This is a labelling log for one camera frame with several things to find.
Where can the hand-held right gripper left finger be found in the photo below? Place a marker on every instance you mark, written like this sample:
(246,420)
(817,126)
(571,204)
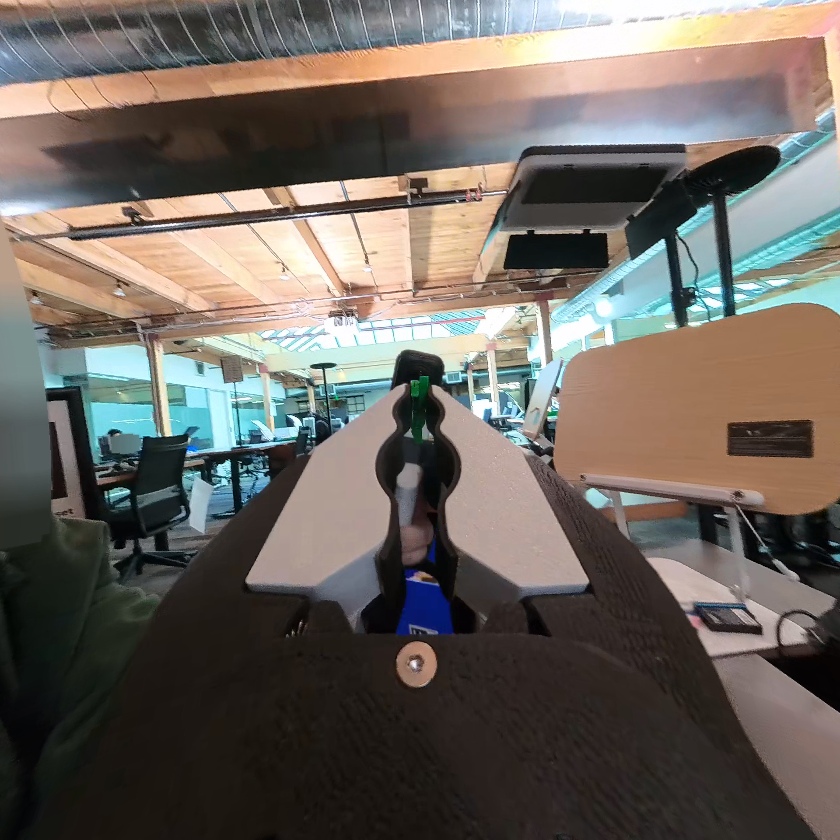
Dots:
(328,525)

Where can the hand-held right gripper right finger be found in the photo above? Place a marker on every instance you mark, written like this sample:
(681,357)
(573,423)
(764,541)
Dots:
(512,525)

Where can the thin green lego piece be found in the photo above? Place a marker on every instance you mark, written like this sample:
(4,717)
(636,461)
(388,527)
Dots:
(420,407)

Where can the blue plastic bin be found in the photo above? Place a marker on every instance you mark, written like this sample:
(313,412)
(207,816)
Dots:
(423,597)

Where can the person's left hand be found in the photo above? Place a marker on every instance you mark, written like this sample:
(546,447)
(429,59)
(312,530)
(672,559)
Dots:
(415,541)

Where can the white ceiling projector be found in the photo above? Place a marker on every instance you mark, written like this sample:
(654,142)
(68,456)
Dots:
(341,321)

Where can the wooden desk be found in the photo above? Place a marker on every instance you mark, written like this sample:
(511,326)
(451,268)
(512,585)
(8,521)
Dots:
(229,451)

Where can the white hanging paper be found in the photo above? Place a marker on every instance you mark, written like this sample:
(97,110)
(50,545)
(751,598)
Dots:
(200,505)

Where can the white computer monitor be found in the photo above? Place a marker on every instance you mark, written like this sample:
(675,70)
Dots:
(543,397)

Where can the black office chair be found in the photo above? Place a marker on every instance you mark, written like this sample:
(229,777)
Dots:
(157,472)

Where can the brown sign on pole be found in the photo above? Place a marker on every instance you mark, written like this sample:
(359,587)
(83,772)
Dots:
(232,369)

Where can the wooden book stand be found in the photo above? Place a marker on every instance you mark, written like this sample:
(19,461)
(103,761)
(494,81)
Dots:
(689,394)

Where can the blue-edged black battery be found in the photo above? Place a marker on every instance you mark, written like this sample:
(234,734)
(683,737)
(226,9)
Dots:
(728,618)

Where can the panel light on stand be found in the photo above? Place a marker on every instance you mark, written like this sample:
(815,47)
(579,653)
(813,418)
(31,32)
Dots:
(584,187)

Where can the black framed sign board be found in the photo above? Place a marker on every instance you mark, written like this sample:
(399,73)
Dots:
(69,459)

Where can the black bag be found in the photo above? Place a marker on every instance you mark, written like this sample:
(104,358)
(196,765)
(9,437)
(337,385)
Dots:
(807,676)

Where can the black disc floor lamp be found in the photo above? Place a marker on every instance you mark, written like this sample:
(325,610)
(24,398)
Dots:
(735,167)

